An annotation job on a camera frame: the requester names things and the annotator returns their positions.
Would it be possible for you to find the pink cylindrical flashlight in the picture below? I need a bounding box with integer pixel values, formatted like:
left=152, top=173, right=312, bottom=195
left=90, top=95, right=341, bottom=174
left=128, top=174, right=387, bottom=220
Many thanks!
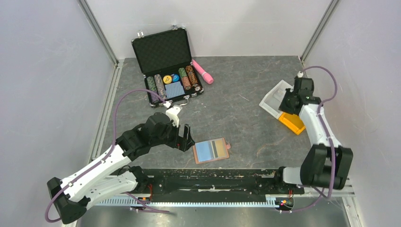
left=192, top=59, right=214, bottom=84

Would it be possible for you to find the white plastic bin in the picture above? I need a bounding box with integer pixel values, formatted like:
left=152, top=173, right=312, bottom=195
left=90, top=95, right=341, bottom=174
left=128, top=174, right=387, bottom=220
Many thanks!
left=259, top=80, right=293, bottom=120

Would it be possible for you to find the brown leather card holder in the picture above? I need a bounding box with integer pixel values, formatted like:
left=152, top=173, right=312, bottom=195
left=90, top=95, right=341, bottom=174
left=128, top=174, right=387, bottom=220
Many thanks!
left=192, top=138, right=231, bottom=164

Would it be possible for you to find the yellow dealer chip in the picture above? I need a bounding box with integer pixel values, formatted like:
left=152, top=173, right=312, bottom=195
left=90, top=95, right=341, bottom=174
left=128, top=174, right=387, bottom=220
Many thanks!
left=163, top=75, right=173, bottom=84

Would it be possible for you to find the orange black chip row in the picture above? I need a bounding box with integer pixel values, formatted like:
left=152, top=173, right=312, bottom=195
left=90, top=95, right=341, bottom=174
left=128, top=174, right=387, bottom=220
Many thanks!
left=185, top=65, right=201, bottom=91

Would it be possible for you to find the green poker chip row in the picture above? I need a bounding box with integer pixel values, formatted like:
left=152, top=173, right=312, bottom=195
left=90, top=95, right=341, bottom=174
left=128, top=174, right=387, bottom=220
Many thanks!
left=147, top=77, right=160, bottom=104

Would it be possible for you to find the red green chip row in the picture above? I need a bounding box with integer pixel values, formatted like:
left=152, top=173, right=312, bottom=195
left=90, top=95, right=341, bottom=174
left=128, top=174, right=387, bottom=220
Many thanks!
left=178, top=68, right=192, bottom=90

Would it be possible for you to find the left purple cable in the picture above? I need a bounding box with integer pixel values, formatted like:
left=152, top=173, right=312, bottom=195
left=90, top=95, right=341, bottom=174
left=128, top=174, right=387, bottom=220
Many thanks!
left=44, top=89, right=168, bottom=224

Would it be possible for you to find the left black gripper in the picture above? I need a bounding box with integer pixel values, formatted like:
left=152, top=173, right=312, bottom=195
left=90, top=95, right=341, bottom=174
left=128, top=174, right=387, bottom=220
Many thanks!
left=151, top=119, right=195, bottom=151

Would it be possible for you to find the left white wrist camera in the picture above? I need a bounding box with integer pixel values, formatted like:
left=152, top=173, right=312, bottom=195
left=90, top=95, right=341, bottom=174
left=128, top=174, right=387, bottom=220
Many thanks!
left=163, top=101, right=183, bottom=127

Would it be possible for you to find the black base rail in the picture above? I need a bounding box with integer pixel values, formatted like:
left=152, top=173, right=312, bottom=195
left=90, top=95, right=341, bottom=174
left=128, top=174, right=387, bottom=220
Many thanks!
left=129, top=168, right=305, bottom=203

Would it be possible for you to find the card with magnetic stripe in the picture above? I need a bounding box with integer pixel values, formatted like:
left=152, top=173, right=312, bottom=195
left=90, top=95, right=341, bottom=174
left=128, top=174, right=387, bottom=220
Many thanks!
left=210, top=138, right=229, bottom=159

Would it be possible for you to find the yellow plastic bin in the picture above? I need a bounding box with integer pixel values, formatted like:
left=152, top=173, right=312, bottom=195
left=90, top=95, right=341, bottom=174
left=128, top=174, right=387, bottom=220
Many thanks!
left=278, top=112, right=305, bottom=135

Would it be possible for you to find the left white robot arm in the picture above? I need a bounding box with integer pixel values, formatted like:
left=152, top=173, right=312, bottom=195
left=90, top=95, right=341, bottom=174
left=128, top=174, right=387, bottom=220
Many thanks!
left=45, top=112, right=195, bottom=224

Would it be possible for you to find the black poker chip case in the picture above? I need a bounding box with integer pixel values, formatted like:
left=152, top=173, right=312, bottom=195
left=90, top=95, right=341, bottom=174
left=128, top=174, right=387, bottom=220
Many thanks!
left=131, top=26, right=204, bottom=108

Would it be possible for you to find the grey poker chip row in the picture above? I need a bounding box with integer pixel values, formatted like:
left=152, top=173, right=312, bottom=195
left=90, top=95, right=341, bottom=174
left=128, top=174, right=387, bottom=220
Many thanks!
left=154, top=74, right=167, bottom=100

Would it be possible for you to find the blue playing card deck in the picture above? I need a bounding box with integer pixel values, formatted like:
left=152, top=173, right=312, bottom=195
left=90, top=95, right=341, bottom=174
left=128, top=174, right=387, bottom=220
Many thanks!
left=165, top=82, right=185, bottom=99

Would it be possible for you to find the blue dealer chip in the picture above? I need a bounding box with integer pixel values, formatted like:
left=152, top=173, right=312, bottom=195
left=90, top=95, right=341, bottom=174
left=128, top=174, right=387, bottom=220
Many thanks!
left=171, top=74, right=180, bottom=83

